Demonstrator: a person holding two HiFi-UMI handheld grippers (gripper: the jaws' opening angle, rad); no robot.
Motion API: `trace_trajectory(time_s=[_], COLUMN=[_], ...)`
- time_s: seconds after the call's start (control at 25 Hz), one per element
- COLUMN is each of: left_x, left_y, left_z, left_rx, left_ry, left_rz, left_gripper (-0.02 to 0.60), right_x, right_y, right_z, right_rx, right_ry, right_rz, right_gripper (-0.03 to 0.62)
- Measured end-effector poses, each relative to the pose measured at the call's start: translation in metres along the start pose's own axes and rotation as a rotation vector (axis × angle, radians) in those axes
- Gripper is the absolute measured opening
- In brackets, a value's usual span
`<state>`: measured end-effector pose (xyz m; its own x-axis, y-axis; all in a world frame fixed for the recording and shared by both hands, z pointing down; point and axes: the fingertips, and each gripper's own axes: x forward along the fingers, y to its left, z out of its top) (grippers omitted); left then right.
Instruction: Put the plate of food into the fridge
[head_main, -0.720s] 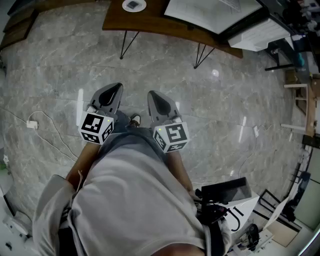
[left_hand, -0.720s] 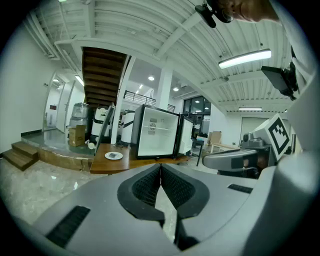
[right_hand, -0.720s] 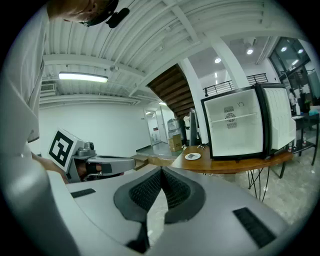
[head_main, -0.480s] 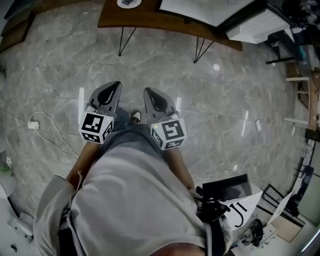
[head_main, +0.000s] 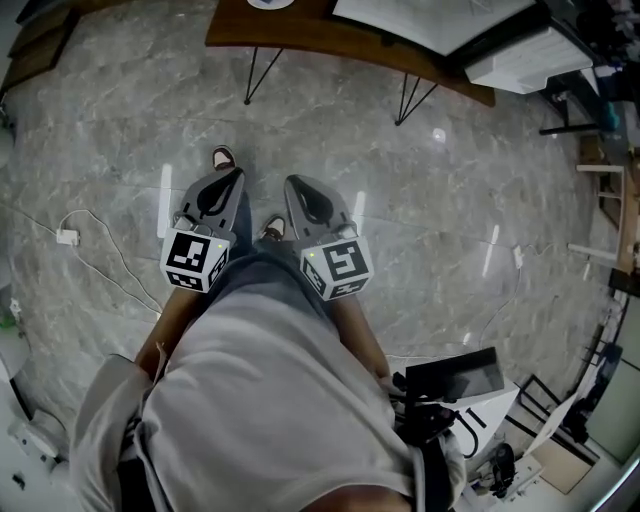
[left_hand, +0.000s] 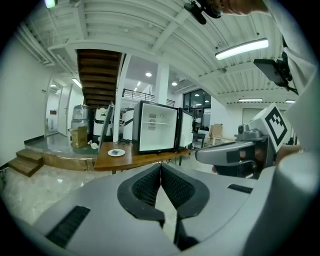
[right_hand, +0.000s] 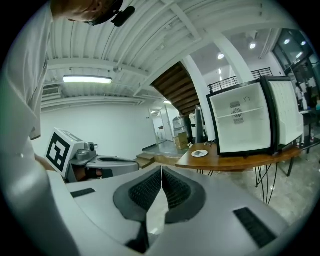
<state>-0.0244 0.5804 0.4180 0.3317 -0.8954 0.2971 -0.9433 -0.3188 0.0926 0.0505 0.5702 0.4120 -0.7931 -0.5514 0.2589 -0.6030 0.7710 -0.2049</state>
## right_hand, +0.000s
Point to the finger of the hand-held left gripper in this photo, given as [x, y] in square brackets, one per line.
[117, 158]
[120, 166]

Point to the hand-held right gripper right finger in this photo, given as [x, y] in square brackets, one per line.
[215, 205]

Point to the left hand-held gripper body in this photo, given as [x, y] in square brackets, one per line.
[58, 150]

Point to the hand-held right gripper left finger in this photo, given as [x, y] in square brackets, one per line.
[105, 207]

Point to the white round plate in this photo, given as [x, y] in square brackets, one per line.
[193, 154]

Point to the black appliance with yellow label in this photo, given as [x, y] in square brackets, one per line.
[240, 135]

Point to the person's left forearm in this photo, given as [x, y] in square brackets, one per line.
[41, 162]

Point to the person's left hand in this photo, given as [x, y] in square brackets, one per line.
[80, 173]

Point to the wooden steps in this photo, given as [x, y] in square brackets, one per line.
[146, 160]

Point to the white air vent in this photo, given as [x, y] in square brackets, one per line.
[51, 90]

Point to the thin-framed glasses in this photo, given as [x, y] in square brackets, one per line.
[209, 143]

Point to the cardboard box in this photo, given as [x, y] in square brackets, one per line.
[181, 141]

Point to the person's white shirt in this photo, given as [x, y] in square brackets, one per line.
[22, 87]

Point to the long ceiling lamp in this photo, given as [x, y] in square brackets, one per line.
[87, 79]

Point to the wooden staircase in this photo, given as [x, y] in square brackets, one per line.
[180, 87]

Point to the black metal railing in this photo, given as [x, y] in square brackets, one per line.
[220, 86]

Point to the person's face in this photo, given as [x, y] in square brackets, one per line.
[75, 10]

